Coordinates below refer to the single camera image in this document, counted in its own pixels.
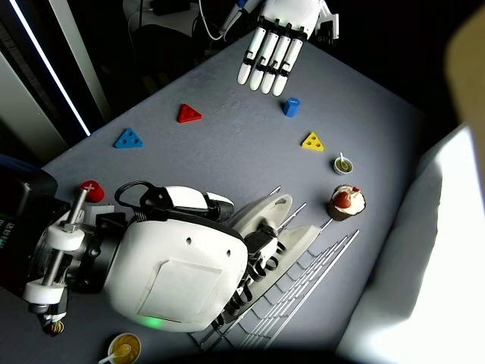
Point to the chocolate cupcake with cream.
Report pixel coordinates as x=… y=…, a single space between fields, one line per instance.
x=343 y=212

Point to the red triangle block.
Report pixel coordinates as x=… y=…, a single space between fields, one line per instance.
x=189 y=113

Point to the blue triangle block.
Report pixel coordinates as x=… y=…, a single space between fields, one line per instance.
x=129 y=139

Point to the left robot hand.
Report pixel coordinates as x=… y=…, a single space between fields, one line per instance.
x=291 y=15

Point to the grey cabinet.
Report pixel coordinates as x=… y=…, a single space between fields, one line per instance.
x=26 y=113

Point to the yellow triangle block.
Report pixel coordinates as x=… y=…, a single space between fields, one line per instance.
x=313 y=142

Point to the glowing white light strip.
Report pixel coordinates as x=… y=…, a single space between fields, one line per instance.
x=29 y=30

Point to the black office chair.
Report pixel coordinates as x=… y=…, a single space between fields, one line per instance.
x=163 y=49

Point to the small white cup green filling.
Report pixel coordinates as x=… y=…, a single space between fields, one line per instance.
x=339 y=170

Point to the white cup yellow pudding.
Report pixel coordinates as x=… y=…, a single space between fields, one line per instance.
x=132 y=341

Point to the white plate central leaf print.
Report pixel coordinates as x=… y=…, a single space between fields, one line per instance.
x=299 y=237

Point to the blue hexagonal block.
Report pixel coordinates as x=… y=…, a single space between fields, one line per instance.
x=291 y=110

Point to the white upright post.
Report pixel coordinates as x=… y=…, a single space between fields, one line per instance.
x=72 y=30

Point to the white plate rim leaf prints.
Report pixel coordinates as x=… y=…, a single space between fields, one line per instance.
x=265 y=212

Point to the tiny white spoon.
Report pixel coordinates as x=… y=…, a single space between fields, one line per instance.
x=342 y=157

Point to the white plastic spoon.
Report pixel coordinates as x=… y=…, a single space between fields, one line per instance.
x=123 y=349

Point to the red cylinder block white cross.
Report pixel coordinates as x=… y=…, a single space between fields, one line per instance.
x=96 y=195

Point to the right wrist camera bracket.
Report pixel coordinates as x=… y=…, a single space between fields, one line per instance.
x=66 y=233

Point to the tan blurred object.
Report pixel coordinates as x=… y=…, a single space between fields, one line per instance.
x=470 y=68

